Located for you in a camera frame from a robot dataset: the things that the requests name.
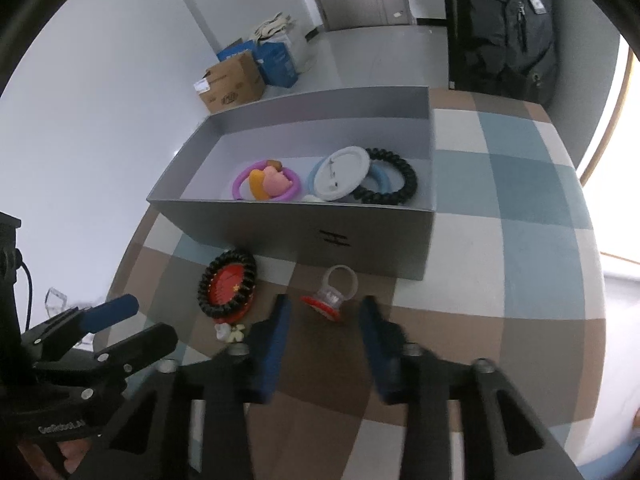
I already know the black spiral hair tie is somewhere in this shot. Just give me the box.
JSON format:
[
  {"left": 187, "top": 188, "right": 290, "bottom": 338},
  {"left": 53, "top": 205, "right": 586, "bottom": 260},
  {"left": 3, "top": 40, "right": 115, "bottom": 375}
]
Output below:
[
  {"left": 197, "top": 249, "right": 258, "bottom": 317},
  {"left": 350, "top": 147, "right": 418, "bottom": 206}
]

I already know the red round badge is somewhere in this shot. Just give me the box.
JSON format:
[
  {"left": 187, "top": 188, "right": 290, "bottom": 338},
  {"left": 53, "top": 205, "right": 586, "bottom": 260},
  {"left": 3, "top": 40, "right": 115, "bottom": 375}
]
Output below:
[{"left": 201, "top": 254, "right": 257, "bottom": 324}]

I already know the purple ring bracelet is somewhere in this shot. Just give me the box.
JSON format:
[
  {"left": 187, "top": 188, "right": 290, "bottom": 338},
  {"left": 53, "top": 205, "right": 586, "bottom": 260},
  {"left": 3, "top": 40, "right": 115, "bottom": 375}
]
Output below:
[{"left": 234, "top": 160, "right": 302, "bottom": 203}]

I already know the white flower hair clip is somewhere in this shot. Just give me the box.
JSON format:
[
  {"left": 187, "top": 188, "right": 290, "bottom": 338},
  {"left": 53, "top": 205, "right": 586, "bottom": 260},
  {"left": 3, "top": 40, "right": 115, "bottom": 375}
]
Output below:
[{"left": 215, "top": 322, "right": 248, "bottom": 345}]

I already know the blue carton with white print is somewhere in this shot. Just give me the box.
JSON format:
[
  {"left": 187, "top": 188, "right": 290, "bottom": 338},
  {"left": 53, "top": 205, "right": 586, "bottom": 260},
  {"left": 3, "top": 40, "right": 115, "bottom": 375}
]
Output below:
[{"left": 216, "top": 40, "right": 259, "bottom": 64}]

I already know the light blue ring bracelet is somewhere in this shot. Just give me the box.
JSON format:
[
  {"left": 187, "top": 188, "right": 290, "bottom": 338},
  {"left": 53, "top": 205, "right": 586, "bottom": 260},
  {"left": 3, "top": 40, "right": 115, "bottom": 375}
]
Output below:
[{"left": 306, "top": 157, "right": 390, "bottom": 204}]

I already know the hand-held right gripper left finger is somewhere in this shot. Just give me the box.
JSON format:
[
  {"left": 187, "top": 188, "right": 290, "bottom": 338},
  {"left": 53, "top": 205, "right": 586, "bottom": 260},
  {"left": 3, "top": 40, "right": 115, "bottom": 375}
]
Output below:
[{"left": 92, "top": 294, "right": 294, "bottom": 480}]

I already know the brown cardboard box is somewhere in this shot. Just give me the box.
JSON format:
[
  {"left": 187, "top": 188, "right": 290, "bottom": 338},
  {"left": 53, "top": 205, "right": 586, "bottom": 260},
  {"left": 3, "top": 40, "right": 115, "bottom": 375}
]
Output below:
[{"left": 194, "top": 52, "right": 266, "bottom": 114}]

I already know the white round badge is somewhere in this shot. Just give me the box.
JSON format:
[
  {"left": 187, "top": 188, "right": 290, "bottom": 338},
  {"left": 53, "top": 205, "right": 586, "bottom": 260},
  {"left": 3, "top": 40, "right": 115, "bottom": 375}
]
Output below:
[{"left": 314, "top": 146, "right": 371, "bottom": 202}]

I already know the clear plastic piece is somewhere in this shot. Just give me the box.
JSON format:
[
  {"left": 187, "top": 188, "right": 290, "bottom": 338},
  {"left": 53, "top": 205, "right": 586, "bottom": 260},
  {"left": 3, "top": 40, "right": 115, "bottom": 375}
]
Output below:
[{"left": 44, "top": 287, "right": 69, "bottom": 312}]

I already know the black cable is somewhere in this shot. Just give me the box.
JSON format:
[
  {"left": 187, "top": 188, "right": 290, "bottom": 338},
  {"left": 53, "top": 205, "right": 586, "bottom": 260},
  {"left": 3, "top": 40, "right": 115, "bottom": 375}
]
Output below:
[{"left": 16, "top": 252, "right": 34, "bottom": 332}]

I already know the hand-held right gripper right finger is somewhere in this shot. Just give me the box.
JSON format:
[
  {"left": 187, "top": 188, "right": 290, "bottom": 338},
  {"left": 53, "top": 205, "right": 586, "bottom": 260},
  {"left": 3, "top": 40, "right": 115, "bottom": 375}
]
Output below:
[{"left": 359, "top": 295, "right": 583, "bottom": 480}]

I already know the white storage bag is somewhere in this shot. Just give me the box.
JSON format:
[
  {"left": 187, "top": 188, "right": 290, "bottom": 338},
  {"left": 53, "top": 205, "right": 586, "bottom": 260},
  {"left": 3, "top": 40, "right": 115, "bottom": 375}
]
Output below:
[{"left": 280, "top": 30, "right": 316, "bottom": 79}]

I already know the person's left hand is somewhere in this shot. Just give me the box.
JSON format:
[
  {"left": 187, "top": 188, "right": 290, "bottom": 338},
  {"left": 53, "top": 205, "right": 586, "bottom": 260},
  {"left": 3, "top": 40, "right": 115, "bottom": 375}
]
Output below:
[{"left": 20, "top": 437, "right": 94, "bottom": 480}]

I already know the clear ring with red top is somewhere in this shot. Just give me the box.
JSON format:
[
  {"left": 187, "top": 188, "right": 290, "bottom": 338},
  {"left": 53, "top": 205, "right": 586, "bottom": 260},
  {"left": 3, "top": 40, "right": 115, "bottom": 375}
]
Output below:
[{"left": 300, "top": 265, "right": 359, "bottom": 322}]

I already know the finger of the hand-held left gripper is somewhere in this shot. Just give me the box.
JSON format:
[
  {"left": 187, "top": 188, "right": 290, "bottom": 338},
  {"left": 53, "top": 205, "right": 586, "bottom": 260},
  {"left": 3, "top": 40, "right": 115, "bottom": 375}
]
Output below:
[
  {"left": 35, "top": 322, "right": 179, "bottom": 391},
  {"left": 22, "top": 294, "right": 141, "bottom": 359}
]

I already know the tall black frame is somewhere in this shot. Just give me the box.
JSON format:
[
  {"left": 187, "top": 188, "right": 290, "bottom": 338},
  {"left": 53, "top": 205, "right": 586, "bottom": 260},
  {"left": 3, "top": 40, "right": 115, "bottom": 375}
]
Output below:
[{"left": 437, "top": 0, "right": 469, "bottom": 91}]

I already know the beige tote bag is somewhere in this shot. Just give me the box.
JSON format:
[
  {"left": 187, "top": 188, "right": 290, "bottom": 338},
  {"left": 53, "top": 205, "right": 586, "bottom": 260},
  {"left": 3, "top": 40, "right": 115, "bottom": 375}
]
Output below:
[{"left": 250, "top": 14, "right": 297, "bottom": 44}]

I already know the grey cardboard box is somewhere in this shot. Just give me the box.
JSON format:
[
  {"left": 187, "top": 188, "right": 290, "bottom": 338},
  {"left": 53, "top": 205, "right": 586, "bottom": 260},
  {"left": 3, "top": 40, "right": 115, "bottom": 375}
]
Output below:
[{"left": 146, "top": 86, "right": 437, "bottom": 281}]

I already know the checkered tablecloth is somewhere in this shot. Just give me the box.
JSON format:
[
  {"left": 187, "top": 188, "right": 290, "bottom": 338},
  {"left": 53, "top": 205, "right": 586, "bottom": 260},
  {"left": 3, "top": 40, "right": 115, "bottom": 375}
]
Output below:
[{"left": 102, "top": 87, "right": 608, "bottom": 480}]

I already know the black backpack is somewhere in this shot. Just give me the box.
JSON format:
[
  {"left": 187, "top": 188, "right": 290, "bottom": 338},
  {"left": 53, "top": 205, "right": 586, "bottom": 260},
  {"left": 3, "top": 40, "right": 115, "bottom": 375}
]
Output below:
[{"left": 460, "top": 0, "right": 559, "bottom": 106}]

